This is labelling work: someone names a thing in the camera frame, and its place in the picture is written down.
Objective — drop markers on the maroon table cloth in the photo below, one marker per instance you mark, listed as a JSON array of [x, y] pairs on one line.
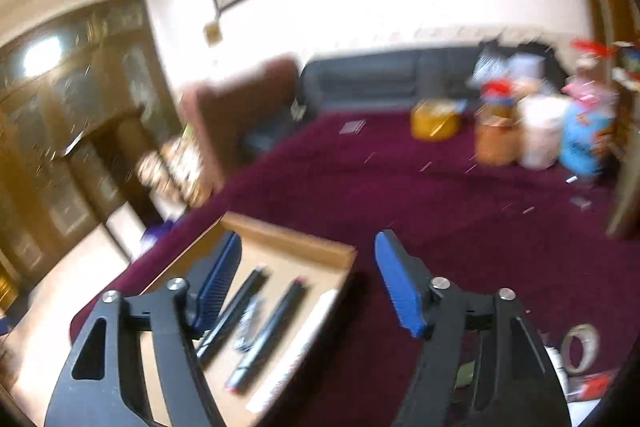
[[400, 177]]

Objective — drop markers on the small grey card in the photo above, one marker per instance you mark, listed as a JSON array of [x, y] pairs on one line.
[[352, 127]]

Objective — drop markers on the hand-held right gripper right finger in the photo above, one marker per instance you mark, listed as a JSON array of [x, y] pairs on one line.
[[400, 287]]

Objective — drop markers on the dark grey sofa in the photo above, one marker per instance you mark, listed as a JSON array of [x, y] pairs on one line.
[[380, 77]]

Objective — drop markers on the jar with red lid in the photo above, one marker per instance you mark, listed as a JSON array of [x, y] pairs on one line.
[[590, 72]]

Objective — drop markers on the red packet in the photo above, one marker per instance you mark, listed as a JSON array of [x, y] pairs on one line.
[[595, 386]]

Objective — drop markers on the black marker with red ends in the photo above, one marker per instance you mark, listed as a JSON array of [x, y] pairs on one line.
[[272, 327]]

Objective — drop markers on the brown armchair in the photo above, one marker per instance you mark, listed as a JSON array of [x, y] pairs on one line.
[[235, 117]]

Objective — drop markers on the dark wooden cabinet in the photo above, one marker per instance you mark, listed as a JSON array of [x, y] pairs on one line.
[[75, 117]]

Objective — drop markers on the white plastic bucket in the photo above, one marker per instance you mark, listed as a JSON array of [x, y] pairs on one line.
[[542, 132]]

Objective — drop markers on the brown wall plate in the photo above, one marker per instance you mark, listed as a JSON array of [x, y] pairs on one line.
[[213, 32]]

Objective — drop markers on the slim black pen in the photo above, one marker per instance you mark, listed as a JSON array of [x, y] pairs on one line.
[[240, 302]]

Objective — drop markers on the wooden tray with dark items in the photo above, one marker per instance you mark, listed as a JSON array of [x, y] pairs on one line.
[[295, 247]]

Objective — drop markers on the roll of clear tape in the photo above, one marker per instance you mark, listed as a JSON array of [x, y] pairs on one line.
[[575, 349]]

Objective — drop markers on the round yellow tin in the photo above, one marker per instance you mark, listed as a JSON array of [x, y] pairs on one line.
[[435, 121]]

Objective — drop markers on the small metallic tool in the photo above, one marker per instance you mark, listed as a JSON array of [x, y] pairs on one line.
[[251, 322]]

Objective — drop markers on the white flat stick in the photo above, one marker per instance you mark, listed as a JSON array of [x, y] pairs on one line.
[[300, 347]]

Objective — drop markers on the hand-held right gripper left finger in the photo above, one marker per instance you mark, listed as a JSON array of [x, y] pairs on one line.
[[220, 277]]

